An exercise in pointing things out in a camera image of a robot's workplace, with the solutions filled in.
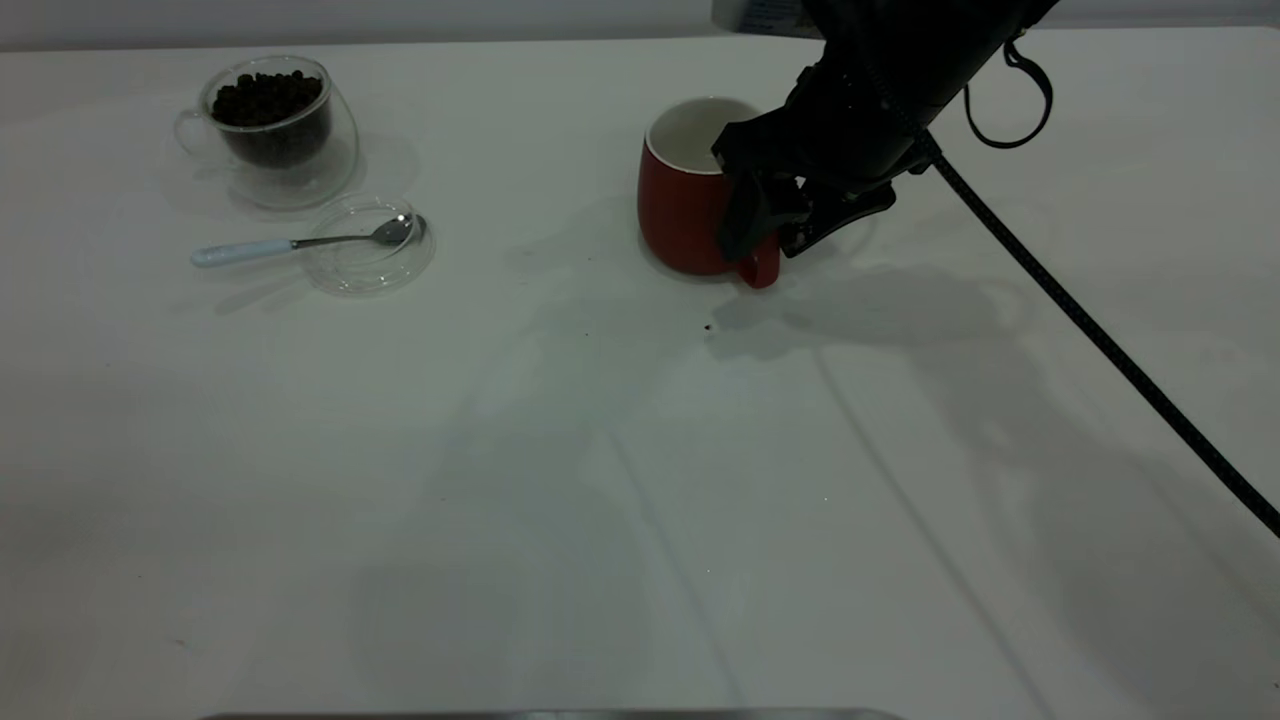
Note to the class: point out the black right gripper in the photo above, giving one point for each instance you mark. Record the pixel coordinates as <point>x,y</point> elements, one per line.
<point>840,130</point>

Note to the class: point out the red mug with white inside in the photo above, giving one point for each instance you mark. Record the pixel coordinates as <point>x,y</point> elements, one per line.
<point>680,220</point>

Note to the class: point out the clear glass saucer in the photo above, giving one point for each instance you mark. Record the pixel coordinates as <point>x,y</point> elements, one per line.
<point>370,270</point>

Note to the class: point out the clear double-wall glass cup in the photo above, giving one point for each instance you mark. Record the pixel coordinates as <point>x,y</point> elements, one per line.
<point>290,175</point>

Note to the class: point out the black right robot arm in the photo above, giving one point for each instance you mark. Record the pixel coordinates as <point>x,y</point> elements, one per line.
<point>930,40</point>

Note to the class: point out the dark coffee beans pile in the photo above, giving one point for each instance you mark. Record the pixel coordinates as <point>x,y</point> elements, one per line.
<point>268,100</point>

